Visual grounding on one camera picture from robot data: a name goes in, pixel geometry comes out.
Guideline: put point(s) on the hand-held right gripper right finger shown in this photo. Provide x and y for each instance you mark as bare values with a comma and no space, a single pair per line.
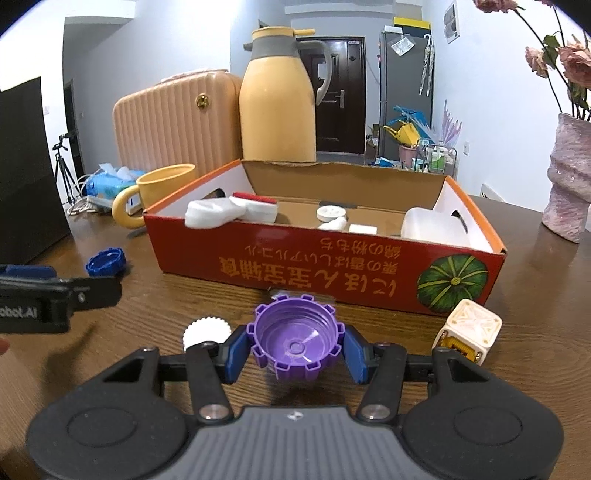
358,357

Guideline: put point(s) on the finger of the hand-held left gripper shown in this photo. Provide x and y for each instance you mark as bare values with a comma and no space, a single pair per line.
27,271
97,293

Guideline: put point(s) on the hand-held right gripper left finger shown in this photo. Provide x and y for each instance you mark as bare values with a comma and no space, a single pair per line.
233,357

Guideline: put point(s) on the blue notched bottle cap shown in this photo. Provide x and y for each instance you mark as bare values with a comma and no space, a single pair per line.
106,263

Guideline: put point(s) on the white ridged cap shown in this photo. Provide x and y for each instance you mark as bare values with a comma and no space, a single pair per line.
207,330

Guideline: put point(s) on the purple notched bottle cap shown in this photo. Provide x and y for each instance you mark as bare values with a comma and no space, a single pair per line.
295,337

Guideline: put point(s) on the printed cardboard box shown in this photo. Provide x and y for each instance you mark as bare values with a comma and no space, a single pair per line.
277,277

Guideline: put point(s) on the white and yellow cube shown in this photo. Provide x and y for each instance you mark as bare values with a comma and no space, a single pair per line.
471,325

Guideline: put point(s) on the small white block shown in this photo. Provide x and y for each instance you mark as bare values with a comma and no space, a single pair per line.
362,228

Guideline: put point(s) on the white plastic container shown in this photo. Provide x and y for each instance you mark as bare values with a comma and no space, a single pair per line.
429,224

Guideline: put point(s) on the person's left hand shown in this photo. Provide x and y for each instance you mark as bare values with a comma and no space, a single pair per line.
3,347

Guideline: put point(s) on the black flat panel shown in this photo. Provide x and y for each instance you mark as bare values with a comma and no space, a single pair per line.
27,175

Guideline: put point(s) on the black tripod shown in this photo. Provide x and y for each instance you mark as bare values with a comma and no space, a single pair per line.
62,166

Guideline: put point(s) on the blue tissue packet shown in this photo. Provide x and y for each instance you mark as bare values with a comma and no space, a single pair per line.
106,182

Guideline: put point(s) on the yellow mug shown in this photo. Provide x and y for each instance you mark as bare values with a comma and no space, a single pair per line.
166,189

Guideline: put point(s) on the peach ribbed suitcase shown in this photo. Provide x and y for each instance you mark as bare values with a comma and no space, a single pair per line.
175,124

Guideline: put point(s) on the pink bucket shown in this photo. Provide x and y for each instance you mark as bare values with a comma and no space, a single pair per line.
406,154

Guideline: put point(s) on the white flat board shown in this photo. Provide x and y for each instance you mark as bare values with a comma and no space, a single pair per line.
489,191

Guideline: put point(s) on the yellow watering can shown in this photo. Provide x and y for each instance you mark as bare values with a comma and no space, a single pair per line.
406,134

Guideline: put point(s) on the purple decorative grass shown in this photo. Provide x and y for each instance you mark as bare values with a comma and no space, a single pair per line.
450,124

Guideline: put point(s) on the yellow thermos jug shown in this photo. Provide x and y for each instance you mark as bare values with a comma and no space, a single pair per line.
277,106

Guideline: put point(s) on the pink textured vase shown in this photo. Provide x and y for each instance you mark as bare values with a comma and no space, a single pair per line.
570,184

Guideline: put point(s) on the grey refrigerator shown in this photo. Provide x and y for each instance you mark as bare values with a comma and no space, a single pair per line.
401,83

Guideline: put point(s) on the dark brown entrance door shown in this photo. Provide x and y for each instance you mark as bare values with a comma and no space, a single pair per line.
346,69

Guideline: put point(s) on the folded pale umbrella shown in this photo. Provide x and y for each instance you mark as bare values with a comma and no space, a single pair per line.
427,64

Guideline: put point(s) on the clear plastic pouch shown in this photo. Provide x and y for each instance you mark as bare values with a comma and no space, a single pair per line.
402,45

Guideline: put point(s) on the yellow and black box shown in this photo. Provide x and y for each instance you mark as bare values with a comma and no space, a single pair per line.
411,22

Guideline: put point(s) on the dried pink rose bouquet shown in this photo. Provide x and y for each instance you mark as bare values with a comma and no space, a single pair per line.
577,64

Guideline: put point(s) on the wall paper notice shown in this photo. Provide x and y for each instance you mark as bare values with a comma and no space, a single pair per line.
451,23

